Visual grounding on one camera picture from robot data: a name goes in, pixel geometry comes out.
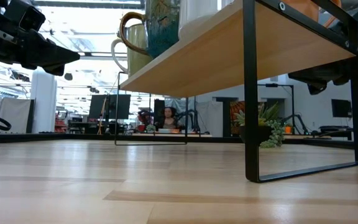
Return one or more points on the small orange pot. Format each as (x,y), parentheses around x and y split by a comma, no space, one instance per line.
(287,129)

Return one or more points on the green succulent in black pot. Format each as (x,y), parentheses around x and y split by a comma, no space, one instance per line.
(270,115)

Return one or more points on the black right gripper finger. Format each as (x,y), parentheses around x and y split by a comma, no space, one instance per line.
(328,73)
(317,87)

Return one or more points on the white partition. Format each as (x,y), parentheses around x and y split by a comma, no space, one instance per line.
(14,115)

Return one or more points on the black wall screen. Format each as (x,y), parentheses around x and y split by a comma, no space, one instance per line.
(341,108)

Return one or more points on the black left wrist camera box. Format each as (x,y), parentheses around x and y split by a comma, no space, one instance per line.
(26,15)

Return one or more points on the brown glazed mug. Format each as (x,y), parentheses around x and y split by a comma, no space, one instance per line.
(163,34)

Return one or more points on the white curtain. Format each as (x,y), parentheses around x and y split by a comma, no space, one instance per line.
(210,118)

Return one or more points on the orange picture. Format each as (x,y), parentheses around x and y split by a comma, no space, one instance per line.
(237,112)

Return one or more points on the white pillar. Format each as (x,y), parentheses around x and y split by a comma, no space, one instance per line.
(43,105)

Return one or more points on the person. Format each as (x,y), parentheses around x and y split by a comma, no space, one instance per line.
(168,119)

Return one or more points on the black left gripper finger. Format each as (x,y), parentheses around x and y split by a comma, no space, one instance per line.
(51,53)
(56,70)

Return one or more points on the black computer monitor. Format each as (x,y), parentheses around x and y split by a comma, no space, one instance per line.
(120,107)
(98,107)

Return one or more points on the black metal table frame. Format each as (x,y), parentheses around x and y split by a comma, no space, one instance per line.
(73,137)

